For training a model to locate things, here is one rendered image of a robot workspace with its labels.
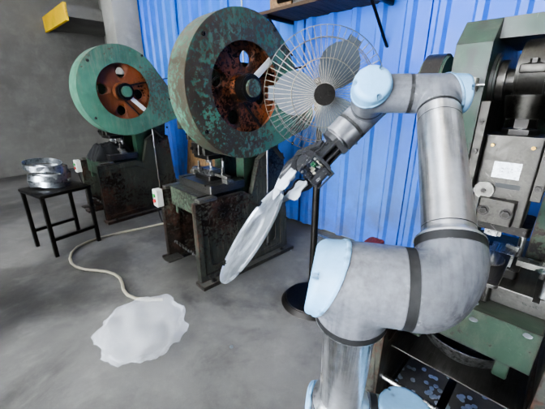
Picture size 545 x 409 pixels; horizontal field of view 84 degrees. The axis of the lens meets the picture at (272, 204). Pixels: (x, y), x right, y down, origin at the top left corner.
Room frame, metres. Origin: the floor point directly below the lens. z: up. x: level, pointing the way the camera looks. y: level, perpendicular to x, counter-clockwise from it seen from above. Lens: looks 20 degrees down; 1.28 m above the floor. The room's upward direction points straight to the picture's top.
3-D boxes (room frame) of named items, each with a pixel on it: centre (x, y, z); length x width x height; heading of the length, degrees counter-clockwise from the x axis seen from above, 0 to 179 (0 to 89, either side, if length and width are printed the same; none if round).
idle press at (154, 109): (3.63, 1.52, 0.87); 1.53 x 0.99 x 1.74; 139
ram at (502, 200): (0.96, -0.76, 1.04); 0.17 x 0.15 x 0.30; 136
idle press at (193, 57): (2.45, 0.20, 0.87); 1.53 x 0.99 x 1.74; 134
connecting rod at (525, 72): (0.99, -0.79, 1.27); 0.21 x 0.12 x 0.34; 136
